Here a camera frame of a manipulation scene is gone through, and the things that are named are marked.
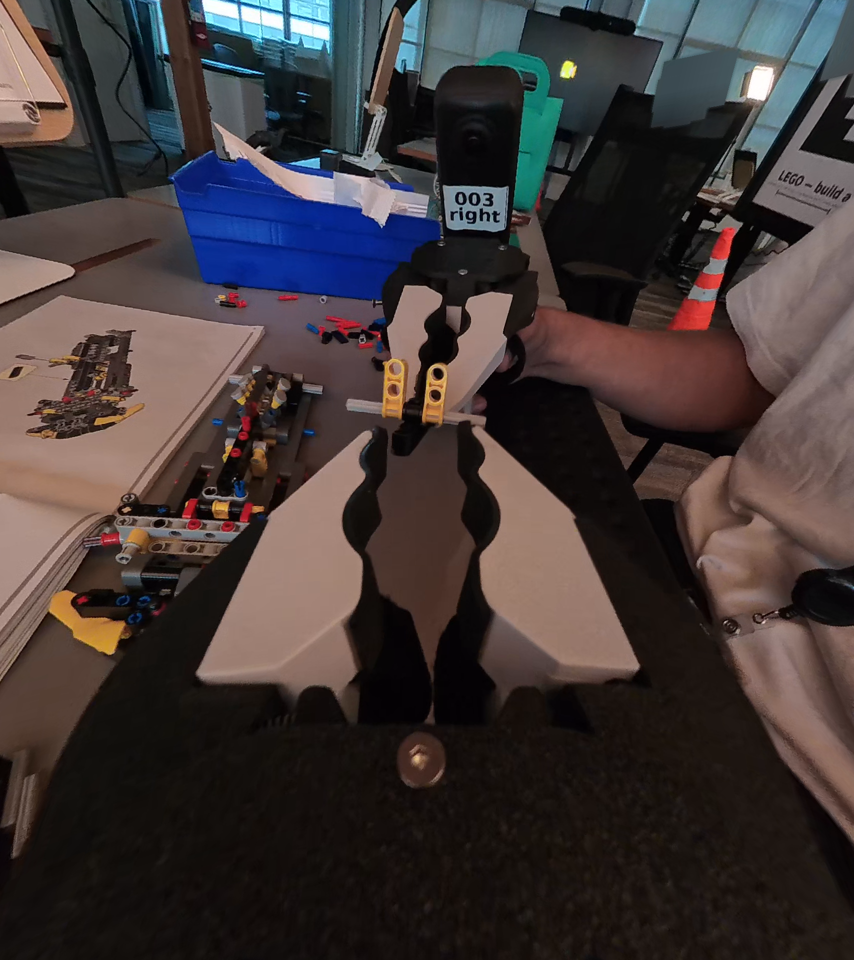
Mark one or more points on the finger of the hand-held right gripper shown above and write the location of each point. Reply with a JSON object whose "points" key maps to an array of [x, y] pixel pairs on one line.
{"points": [[488, 337], [408, 322]]}

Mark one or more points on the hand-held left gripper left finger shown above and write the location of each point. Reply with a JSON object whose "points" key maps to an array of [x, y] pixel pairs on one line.
{"points": [[284, 600]]}

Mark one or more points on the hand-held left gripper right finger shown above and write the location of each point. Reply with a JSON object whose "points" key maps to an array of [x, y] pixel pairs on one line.
{"points": [[554, 600]]}

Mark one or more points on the small black lego linkage assembly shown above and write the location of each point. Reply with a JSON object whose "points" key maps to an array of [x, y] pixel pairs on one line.
{"points": [[395, 386]]}

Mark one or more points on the lego car chassis assembly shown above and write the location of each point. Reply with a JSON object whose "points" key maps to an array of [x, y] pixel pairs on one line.
{"points": [[194, 525]]}

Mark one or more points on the person's right forearm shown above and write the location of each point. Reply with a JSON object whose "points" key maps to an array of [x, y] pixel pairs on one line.
{"points": [[659, 375]]}

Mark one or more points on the pile of small lego pins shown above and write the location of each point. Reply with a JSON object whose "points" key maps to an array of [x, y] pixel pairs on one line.
{"points": [[341, 334]]}

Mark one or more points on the open lego instruction booklet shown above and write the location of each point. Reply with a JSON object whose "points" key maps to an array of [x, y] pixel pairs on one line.
{"points": [[172, 337]]}

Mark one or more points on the person's right hand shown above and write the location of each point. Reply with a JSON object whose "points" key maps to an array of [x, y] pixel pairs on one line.
{"points": [[547, 345]]}

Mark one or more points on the teal carry case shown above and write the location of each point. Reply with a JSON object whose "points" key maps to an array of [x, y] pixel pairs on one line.
{"points": [[539, 135]]}

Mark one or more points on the black mesh office chair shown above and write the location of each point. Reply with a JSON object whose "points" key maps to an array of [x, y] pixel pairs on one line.
{"points": [[607, 195]]}

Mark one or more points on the crumpled white paper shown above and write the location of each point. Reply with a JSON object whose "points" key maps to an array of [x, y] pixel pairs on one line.
{"points": [[307, 184]]}

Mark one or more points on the orange traffic cone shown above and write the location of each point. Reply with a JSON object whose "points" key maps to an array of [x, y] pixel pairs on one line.
{"points": [[708, 292]]}

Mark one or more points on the black badge reel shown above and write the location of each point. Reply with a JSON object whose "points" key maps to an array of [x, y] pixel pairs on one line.
{"points": [[839, 596]]}

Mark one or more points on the lit panel lamp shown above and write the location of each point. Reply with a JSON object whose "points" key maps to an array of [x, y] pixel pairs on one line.
{"points": [[758, 82]]}

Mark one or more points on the framed marker sign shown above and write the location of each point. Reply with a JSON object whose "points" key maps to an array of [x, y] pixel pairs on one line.
{"points": [[847, 127]]}

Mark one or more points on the dark wall screen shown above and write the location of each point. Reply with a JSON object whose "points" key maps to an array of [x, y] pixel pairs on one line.
{"points": [[592, 82]]}

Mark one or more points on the wooden post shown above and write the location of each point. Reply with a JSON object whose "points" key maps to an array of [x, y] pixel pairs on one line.
{"points": [[187, 90]]}

